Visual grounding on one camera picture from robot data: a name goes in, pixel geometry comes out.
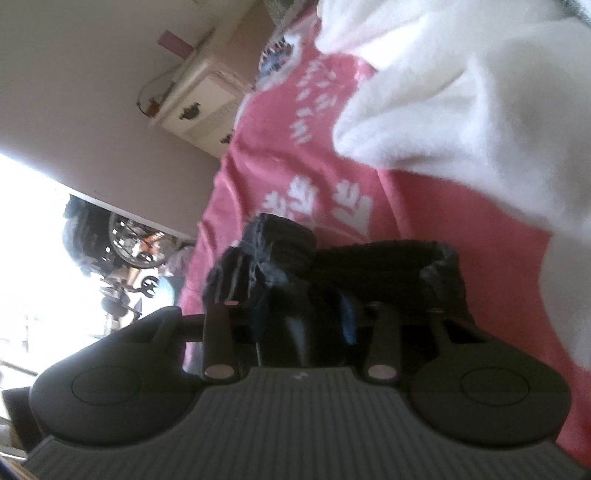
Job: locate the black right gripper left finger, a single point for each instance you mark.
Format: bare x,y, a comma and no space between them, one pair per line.
139,381

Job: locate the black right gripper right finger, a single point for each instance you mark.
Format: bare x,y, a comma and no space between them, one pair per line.
457,379

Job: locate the black garment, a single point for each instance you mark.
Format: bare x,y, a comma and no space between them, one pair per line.
308,305

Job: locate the light blue plastic stool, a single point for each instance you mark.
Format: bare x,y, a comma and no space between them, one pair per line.
168,287

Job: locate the wheelchair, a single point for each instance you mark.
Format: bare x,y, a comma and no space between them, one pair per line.
116,249

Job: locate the pink plastic bag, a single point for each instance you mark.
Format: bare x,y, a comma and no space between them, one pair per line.
178,263

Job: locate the pink floral bedsheet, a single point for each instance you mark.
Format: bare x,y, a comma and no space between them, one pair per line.
524,284

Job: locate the white bedside cabinet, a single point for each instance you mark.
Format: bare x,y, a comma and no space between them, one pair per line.
210,85

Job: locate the white fluffy blanket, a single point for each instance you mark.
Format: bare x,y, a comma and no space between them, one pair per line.
494,95

